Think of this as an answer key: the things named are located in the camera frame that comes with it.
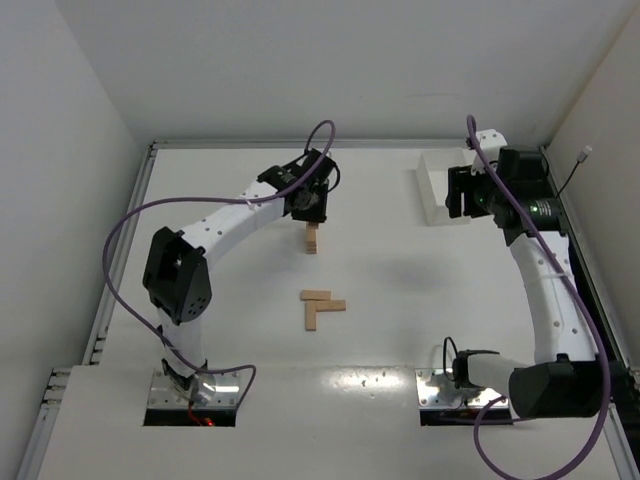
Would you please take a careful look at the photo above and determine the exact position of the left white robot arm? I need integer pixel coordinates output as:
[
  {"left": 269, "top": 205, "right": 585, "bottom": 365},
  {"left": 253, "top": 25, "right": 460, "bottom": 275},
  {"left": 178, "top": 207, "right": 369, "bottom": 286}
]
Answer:
[{"left": 142, "top": 149, "right": 341, "bottom": 393}]

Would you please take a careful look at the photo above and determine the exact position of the white rectangular box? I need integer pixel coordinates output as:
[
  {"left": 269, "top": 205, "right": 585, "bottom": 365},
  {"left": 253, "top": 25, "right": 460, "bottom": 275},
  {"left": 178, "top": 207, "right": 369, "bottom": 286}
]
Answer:
[{"left": 415, "top": 148, "right": 470, "bottom": 227}]

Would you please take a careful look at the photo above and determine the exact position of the wood block six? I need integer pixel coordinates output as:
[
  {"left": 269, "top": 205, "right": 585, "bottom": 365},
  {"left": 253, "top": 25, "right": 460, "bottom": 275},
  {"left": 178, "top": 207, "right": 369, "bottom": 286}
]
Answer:
[{"left": 304, "top": 301, "right": 317, "bottom": 332}]

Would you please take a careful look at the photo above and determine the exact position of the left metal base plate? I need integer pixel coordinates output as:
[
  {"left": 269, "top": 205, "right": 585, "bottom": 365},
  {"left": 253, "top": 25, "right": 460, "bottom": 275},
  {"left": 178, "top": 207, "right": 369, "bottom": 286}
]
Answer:
[{"left": 147, "top": 369, "right": 240, "bottom": 411}]

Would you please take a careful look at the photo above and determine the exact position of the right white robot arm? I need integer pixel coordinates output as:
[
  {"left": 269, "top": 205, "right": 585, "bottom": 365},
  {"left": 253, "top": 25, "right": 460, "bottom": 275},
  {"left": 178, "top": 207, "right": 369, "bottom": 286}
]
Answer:
[{"left": 445, "top": 147, "right": 602, "bottom": 418}]

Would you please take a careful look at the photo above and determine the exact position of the wood block seven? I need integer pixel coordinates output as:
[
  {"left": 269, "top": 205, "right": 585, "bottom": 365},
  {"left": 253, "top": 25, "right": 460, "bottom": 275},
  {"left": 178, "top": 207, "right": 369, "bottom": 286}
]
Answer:
[{"left": 300, "top": 290, "right": 332, "bottom": 302}]

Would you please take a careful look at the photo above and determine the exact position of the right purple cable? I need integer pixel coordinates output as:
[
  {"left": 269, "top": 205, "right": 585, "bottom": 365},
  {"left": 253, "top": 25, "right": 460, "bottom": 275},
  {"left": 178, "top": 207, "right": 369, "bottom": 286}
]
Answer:
[{"left": 464, "top": 114, "right": 612, "bottom": 477}]

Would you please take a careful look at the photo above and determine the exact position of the purple cable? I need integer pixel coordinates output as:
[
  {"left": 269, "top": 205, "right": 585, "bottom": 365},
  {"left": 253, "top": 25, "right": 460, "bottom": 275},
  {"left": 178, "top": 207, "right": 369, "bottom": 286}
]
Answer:
[
  {"left": 102, "top": 119, "right": 337, "bottom": 416},
  {"left": 464, "top": 114, "right": 612, "bottom": 477}
]

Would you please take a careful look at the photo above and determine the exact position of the black base cable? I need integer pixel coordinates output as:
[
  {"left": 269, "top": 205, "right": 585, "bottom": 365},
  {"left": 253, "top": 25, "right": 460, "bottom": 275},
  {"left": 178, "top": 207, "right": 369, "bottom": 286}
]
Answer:
[{"left": 442, "top": 335, "right": 501, "bottom": 389}]

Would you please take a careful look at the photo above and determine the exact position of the wood block five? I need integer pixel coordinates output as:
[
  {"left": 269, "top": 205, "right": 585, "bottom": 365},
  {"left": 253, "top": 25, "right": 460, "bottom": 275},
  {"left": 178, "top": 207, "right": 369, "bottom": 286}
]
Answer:
[{"left": 315, "top": 300, "right": 347, "bottom": 312}]

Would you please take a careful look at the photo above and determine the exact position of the metal base plate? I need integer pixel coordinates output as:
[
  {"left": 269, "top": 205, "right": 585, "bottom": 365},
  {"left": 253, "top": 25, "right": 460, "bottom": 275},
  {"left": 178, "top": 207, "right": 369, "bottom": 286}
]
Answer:
[
  {"left": 415, "top": 368, "right": 500, "bottom": 412},
  {"left": 147, "top": 369, "right": 240, "bottom": 411}
]

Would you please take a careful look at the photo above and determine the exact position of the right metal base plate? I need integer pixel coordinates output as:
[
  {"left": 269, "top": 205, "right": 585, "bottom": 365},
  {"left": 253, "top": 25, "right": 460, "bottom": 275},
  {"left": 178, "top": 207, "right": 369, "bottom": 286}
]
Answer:
[{"left": 415, "top": 368, "right": 500, "bottom": 412}]

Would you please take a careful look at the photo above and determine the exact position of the black wall cable white plug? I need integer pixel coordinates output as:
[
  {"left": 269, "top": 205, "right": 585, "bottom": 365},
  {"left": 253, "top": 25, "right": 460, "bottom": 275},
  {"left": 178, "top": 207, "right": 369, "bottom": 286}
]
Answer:
[{"left": 556, "top": 145, "right": 593, "bottom": 198}]

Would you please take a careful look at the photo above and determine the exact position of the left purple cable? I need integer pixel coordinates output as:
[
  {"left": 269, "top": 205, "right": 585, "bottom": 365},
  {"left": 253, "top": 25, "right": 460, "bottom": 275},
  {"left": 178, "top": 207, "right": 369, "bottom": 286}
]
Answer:
[{"left": 102, "top": 119, "right": 337, "bottom": 416}]

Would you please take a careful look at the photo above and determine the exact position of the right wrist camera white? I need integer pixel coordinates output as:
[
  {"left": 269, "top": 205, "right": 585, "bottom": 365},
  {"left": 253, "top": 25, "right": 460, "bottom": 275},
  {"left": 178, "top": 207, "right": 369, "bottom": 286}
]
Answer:
[{"left": 468, "top": 129, "right": 507, "bottom": 162}]

